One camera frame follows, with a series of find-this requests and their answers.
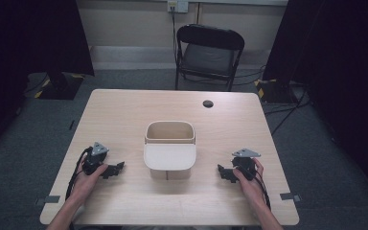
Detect person's right hand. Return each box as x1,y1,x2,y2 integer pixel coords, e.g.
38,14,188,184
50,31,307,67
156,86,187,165
233,158,266,205

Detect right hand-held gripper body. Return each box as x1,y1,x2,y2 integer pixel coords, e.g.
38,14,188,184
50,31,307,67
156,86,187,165
231,148,262,181

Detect dark curtain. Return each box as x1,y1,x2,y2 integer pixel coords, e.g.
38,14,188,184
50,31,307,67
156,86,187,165
0,0,96,161
262,0,368,203

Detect right hand-held gripper black cable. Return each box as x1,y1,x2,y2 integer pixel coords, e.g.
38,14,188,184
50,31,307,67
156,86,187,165
252,169,272,211

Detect beige bin with lid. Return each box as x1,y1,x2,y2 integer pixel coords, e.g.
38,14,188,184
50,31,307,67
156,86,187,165
143,120,196,181

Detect person's left hand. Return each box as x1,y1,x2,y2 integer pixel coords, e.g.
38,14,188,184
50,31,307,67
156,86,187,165
71,161,109,202

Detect black stand base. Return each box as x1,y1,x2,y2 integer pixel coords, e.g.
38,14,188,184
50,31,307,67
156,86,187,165
254,78,299,104
34,72,85,101

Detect grey tape strip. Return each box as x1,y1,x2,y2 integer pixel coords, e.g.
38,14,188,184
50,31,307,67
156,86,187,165
34,195,61,206
280,192,302,202

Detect black floor cables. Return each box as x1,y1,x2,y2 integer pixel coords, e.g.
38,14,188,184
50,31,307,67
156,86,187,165
263,90,311,136

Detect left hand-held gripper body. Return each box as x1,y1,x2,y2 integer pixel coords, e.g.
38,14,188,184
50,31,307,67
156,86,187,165
81,142,110,176

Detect hand-held gripper black cable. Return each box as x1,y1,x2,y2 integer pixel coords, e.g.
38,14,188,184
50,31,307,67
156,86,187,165
64,147,94,201
252,169,272,211

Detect white wall outlet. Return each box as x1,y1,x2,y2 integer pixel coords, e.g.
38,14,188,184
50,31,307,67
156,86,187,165
167,0,190,13

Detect left hand-held gripper black cable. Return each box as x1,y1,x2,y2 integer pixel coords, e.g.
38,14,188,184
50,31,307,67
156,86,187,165
64,147,94,201

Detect black folding chair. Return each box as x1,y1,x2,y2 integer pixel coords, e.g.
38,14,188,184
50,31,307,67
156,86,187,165
174,23,245,92

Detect black wall outlet cable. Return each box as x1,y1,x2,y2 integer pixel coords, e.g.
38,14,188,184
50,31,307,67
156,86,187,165
171,6,178,65

